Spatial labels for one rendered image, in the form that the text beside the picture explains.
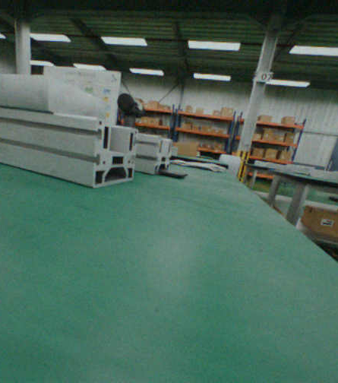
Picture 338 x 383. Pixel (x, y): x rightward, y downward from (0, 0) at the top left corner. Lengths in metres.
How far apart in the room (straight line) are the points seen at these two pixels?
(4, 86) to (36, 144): 0.09
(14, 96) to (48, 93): 0.06
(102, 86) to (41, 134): 3.52
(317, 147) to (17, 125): 11.95
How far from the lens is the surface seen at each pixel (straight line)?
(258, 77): 6.33
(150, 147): 0.41
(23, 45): 9.43
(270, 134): 10.27
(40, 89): 0.30
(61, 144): 0.28
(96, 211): 0.17
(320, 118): 12.13
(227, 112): 10.12
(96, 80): 3.90
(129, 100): 0.68
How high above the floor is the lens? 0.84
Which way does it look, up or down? 13 degrees down
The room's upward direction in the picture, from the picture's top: 9 degrees clockwise
